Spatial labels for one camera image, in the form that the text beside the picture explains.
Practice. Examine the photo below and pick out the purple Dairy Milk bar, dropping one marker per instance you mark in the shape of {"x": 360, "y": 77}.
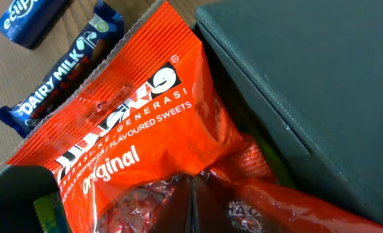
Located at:
{"x": 88, "y": 50}

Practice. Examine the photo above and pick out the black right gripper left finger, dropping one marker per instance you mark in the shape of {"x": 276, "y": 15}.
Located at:
{"x": 176, "y": 215}

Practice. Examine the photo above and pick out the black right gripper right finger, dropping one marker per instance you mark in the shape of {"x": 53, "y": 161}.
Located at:
{"x": 207, "y": 212}

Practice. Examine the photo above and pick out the red Hacks candy bag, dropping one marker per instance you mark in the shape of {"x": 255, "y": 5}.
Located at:
{"x": 150, "y": 114}

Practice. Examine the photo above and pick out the dark green box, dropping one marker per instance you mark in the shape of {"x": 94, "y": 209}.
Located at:
{"x": 303, "y": 78}

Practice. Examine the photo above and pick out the blue Eclipse mints box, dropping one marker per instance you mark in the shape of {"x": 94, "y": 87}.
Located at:
{"x": 25, "y": 21}

